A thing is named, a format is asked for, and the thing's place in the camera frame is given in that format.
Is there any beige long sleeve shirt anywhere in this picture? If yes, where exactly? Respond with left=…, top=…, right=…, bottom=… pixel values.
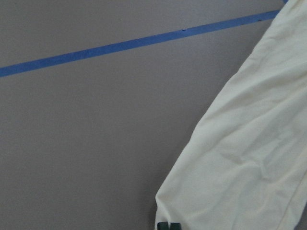
left=155, top=0, right=307, bottom=230

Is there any brown paper table cover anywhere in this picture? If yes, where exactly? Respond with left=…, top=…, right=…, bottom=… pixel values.
left=0, top=0, right=285, bottom=230

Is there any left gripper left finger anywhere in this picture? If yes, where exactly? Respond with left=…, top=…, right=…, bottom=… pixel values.
left=157, top=222, right=170, bottom=230

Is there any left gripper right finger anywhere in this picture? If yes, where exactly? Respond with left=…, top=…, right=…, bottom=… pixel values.
left=170, top=222, right=182, bottom=230

